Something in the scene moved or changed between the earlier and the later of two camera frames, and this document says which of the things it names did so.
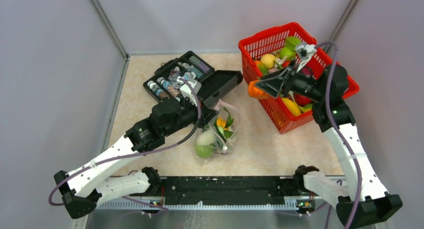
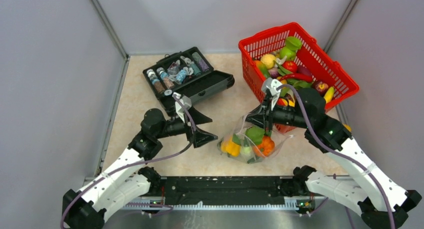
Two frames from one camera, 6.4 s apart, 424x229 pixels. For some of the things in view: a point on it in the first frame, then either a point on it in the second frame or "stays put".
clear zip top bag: x=217 y=139 to x=250 y=143
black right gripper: x=274 y=84 to x=257 y=117
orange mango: x=262 y=67 stays put
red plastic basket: x=269 y=43 stays put
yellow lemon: x=268 y=60 stays put
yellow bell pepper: x=221 y=122 to x=232 y=148
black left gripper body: x=189 y=114 to x=176 y=126
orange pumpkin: x=253 y=91 to x=266 y=147
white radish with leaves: x=207 y=137 to x=253 y=136
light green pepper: x=289 y=50 stays put
